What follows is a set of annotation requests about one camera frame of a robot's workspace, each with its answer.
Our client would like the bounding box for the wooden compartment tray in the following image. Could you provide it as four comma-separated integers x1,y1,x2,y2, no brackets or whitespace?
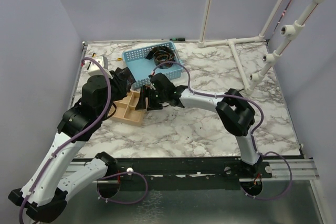
109,91,145,126

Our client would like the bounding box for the black mounting rail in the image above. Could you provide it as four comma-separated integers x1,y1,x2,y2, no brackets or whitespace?
104,157,272,191

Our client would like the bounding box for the white PVC pipe rack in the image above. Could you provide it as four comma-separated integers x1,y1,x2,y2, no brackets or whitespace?
246,0,325,95

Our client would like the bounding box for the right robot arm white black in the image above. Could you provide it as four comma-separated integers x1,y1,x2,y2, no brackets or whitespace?
135,73,262,177

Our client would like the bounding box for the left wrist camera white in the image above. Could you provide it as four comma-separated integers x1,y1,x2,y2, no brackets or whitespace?
87,56,108,76

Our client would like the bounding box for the rolled black orange tie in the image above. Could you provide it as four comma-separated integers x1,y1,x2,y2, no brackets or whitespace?
145,46,175,68

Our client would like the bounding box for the brown blue floral tie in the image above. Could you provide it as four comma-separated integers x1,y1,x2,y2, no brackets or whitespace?
115,67,135,92

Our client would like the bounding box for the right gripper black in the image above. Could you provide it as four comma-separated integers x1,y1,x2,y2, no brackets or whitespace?
135,86,167,111

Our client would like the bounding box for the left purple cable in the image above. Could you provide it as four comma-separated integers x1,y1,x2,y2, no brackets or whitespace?
19,57,148,222

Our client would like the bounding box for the white PVC pipe frame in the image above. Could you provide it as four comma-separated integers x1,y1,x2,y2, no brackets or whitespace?
198,0,284,95

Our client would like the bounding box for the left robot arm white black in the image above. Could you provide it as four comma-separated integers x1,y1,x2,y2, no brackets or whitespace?
8,68,130,223

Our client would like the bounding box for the green black marker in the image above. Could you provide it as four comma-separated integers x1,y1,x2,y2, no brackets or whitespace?
169,38,185,41

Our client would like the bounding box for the blue perforated plastic basket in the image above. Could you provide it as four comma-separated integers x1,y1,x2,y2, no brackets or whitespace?
122,41,182,89

